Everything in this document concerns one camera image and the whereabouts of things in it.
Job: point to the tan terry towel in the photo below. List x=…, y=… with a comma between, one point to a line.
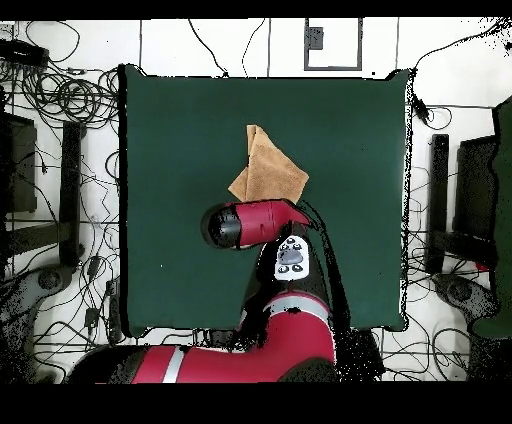
x=272, y=172

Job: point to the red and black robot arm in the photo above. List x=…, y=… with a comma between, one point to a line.
x=300, y=344

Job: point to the dark flat box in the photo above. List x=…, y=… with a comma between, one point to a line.
x=476, y=188
x=22, y=168

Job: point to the dark green table cloth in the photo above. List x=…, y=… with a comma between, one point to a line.
x=180, y=160

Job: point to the black power adapter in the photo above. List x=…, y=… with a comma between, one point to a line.
x=91, y=318
x=94, y=266

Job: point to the dark grey floor box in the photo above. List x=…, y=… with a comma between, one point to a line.
x=315, y=38

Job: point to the black floor beam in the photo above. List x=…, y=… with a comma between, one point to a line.
x=438, y=180
x=71, y=180

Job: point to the black plug adapter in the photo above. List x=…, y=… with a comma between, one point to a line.
x=420, y=108

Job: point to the black wheeled base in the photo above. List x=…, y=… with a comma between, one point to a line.
x=50, y=278
x=460, y=290

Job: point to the dark green cloth pile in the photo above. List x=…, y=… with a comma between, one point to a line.
x=504, y=200

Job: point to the black power strip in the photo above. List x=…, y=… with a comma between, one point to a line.
x=24, y=52

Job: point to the grey square floor frame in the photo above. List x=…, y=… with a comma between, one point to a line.
x=306, y=60

